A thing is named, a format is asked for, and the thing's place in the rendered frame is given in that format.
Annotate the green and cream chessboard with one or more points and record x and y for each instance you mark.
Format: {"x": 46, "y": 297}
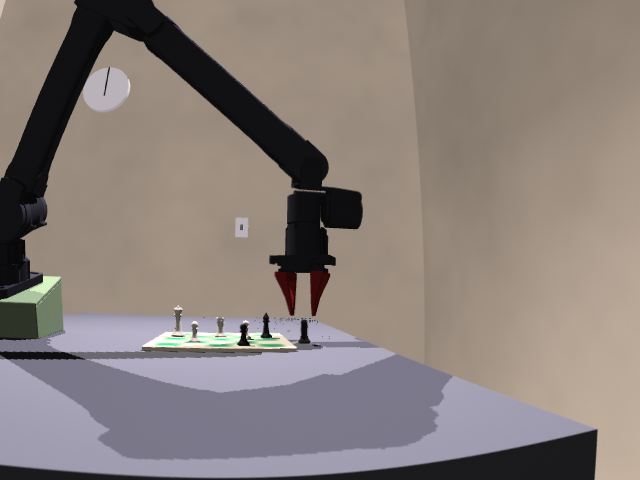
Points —
{"x": 210, "y": 343}

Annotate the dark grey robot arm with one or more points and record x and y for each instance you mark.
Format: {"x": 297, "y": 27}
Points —
{"x": 22, "y": 189}

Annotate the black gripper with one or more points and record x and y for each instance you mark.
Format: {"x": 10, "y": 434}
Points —
{"x": 303, "y": 256}

